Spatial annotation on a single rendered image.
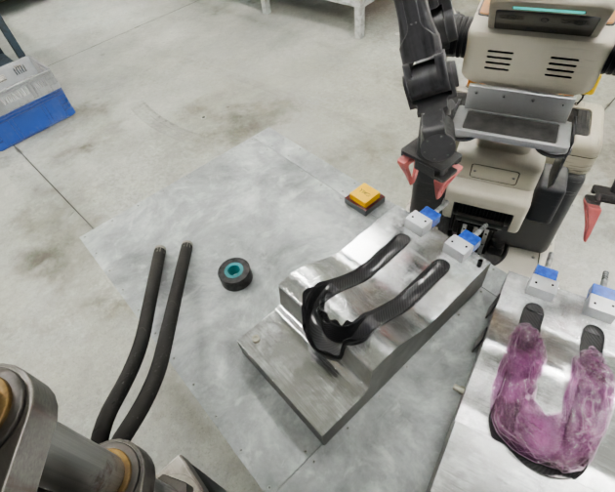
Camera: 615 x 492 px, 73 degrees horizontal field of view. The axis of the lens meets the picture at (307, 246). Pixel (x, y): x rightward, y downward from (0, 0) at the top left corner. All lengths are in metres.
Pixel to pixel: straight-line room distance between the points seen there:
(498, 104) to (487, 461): 0.75
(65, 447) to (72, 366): 1.62
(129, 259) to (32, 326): 1.24
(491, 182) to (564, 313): 0.45
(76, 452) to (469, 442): 0.55
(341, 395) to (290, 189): 0.65
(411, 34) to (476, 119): 0.39
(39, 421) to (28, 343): 1.90
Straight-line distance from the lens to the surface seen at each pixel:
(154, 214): 1.31
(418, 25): 0.75
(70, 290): 2.42
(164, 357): 0.87
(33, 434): 0.46
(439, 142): 0.74
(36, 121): 3.74
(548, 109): 1.11
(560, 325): 0.97
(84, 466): 0.58
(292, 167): 1.32
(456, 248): 0.95
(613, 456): 0.87
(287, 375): 0.84
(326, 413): 0.81
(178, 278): 1.03
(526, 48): 1.06
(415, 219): 0.99
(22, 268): 2.70
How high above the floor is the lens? 1.63
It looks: 50 degrees down
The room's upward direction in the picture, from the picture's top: 9 degrees counter-clockwise
